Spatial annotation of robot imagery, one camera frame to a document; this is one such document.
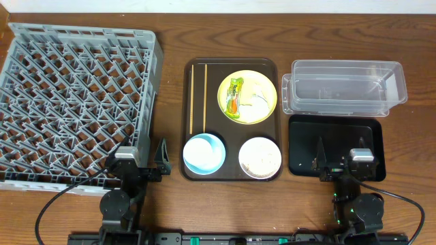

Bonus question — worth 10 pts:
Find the light blue bowl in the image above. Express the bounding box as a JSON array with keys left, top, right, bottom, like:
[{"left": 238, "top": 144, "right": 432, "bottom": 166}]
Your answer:
[{"left": 183, "top": 133, "right": 226, "bottom": 176}]

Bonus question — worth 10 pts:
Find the white pink bowl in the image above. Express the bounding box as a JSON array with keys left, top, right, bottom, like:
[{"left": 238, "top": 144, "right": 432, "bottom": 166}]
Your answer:
[{"left": 238, "top": 137, "right": 282, "bottom": 180}]

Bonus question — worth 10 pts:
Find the white paper napkin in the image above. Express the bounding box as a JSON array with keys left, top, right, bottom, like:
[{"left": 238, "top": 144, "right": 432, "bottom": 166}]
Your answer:
[{"left": 239, "top": 84, "right": 270, "bottom": 124}]

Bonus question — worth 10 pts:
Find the wooden chopstick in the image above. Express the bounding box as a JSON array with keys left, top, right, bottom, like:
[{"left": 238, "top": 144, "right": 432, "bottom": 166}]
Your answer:
[
  {"left": 189, "top": 64, "right": 194, "bottom": 134},
  {"left": 202, "top": 64, "right": 208, "bottom": 133}
]

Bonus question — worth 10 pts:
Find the green orange snack wrapper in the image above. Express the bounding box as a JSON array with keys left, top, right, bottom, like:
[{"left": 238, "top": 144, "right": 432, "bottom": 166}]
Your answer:
[{"left": 225, "top": 78, "right": 244, "bottom": 118}]

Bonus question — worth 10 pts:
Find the yellow plastic plate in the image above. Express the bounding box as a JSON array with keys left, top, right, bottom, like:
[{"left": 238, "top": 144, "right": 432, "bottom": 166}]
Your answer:
[{"left": 217, "top": 70, "right": 277, "bottom": 125}]

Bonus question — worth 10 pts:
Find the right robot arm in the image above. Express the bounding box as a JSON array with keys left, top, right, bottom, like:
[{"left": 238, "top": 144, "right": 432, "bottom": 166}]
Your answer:
[{"left": 311, "top": 138, "right": 384, "bottom": 244}]

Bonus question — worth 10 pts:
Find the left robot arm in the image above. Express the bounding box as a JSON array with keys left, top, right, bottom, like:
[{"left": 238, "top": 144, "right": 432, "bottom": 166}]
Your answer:
[{"left": 97, "top": 137, "right": 171, "bottom": 244}]

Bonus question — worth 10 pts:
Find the clear plastic waste bin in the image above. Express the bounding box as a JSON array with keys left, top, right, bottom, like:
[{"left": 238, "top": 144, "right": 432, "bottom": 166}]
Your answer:
[{"left": 281, "top": 59, "right": 408, "bottom": 117}]

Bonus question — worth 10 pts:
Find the black plastic tray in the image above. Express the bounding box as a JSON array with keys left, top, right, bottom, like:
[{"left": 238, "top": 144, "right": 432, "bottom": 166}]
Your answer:
[{"left": 289, "top": 115, "right": 386, "bottom": 182}]

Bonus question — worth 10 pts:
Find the dark brown serving tray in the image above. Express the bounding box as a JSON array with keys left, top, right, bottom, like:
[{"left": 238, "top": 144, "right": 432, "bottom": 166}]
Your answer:
[{"left": 180, "top": 58, "right": 281, "bottom": 182}]

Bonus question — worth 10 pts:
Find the grey plastic dish rack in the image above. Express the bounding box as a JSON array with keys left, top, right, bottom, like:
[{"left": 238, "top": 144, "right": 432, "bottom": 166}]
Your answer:
[{"left": 1, "top": 22, "right": 164, "bottom": 196}]

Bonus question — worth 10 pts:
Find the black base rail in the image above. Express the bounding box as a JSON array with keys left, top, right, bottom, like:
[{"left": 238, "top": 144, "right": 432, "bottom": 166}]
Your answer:
[{"left": 67, "top": 231, "right": 409, "bottom": 245}]

